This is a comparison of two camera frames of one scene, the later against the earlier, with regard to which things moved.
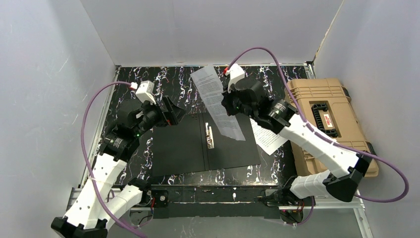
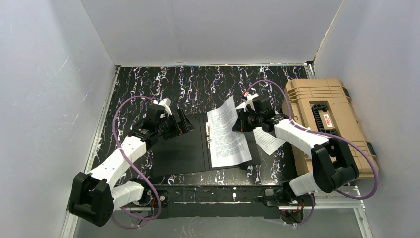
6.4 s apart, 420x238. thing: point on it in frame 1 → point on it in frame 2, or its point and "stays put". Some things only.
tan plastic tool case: (325, 104) stays put
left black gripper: (165, 111) → (177, 122)
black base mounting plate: (221, 201) stays put
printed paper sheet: (268, 140) stays put
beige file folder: (195, 144) stays put
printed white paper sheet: (209, 81) → (228, 147)
